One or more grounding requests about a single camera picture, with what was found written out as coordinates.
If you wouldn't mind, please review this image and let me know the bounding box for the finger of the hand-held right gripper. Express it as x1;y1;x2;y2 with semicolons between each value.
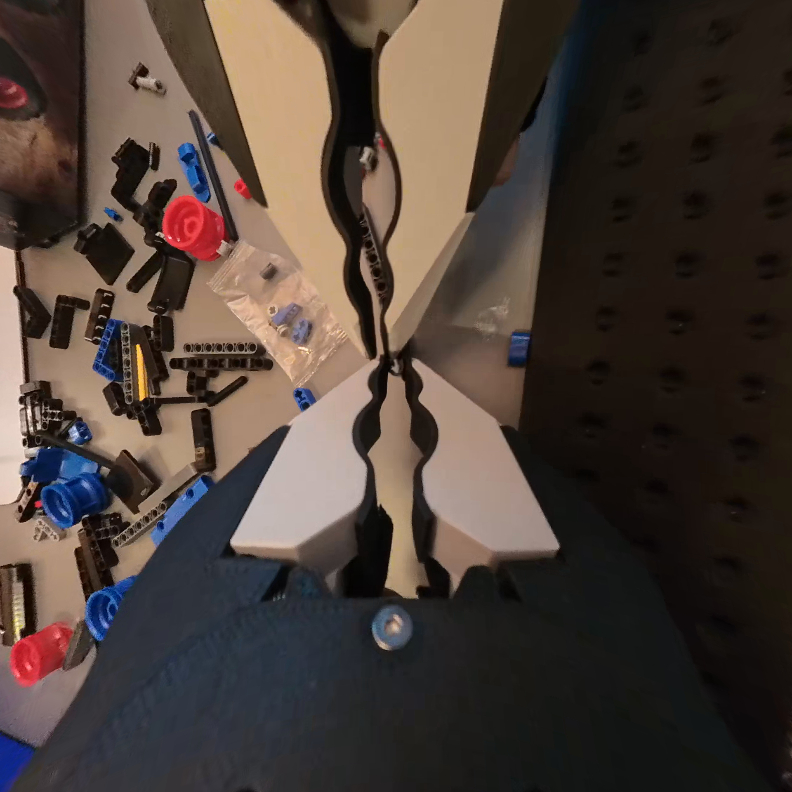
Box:
203;0;380;360
373;0;504;351

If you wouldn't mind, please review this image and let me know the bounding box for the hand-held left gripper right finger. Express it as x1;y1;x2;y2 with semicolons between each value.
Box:
401;359;561;596

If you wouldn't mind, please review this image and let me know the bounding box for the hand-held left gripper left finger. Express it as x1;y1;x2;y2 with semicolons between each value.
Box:
230;359;394;598

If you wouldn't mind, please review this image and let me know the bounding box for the black thin liftarm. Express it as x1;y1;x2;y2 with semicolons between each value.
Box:
359;204;404;376

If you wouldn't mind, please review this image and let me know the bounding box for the grey desk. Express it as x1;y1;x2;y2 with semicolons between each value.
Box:
0;0;552;743

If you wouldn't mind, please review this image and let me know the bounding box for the black long axle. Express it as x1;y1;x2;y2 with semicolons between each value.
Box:
187;110;240;244

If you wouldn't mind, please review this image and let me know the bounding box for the blue wedge panel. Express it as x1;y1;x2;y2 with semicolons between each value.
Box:
177;142;212;203

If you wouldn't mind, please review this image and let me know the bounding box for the black rectangular panel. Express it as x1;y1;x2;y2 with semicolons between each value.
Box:
191;408;218;475

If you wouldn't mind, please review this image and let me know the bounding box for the blue flat panel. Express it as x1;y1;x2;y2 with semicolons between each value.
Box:
150;475;215;547

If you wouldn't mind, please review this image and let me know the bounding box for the black short axle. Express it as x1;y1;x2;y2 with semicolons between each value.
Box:
207;375;249;408

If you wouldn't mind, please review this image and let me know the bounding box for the red wheel rim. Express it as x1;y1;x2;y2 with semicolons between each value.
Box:
162;196;227;262
9;622;74;688

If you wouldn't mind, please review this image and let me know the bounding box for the black connector block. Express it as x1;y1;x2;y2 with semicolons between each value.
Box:
133;179;178;243

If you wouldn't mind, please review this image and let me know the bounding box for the dark grey long beam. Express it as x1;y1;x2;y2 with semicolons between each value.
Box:
182;340;267;358

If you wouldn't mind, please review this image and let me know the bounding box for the clear zip bag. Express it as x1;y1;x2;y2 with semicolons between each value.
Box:
207;240;349;386

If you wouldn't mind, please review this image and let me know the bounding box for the black smooth flat panel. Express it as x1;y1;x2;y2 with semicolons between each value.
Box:
111;450;161;515

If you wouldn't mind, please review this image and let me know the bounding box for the clear plastic scrap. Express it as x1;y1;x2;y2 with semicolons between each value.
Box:
473;297;514;339

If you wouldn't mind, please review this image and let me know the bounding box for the black glossy curved panel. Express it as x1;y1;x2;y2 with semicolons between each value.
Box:
147;254;196;314

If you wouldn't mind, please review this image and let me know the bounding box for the black flat liftarm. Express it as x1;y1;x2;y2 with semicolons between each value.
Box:
127;250;163;293

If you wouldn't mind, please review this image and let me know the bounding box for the black square panel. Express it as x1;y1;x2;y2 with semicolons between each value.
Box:
74;223;136;286

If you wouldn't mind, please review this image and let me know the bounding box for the black short liftarm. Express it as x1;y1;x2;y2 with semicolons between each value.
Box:
74;512;128;599

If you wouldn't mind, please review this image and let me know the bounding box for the black thin axle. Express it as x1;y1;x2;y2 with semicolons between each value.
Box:
37;433;120;472

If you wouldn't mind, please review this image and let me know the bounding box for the blue wheel rim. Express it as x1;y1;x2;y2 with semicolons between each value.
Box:
83;575;137;642
40;473;113;528

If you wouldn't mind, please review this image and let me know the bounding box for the printed toy truck set box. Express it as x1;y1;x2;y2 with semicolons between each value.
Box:
0;0;85;250

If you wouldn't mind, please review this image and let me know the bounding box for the blue angled beam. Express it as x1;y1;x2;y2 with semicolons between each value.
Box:
93;318;125;382

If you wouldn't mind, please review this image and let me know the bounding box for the blue fairing panel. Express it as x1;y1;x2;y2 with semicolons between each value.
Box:
20;447;82;484

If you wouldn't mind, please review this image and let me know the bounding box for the black stubby beam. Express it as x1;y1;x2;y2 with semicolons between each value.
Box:
85;288;116;345

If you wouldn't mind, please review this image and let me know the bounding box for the dark grey ridged piece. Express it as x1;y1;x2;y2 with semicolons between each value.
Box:
62;619;97;673

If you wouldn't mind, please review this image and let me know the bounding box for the black long liftarm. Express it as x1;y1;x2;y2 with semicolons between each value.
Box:
14;479;42;524

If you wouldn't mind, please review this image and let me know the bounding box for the black angled beam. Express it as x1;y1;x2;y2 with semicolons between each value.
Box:
14;285;52;340

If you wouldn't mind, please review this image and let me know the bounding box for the black bracket piece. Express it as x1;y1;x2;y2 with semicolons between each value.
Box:
111;137;161;209

